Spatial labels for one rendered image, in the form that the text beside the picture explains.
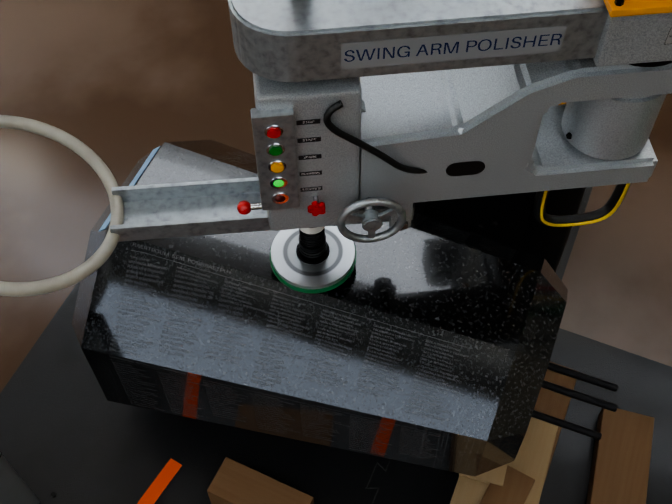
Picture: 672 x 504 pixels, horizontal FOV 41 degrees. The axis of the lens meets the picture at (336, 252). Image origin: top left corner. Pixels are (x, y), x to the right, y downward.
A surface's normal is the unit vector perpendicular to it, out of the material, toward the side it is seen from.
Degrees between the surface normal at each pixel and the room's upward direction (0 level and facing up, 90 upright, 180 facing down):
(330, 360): 45
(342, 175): 90
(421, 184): 90
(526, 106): 90
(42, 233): 0
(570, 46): 90
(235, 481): 0
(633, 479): 0
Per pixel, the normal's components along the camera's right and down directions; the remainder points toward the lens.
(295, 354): -0.23, 0.15
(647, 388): 0.00, -0.57
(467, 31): 0.11, 0.82
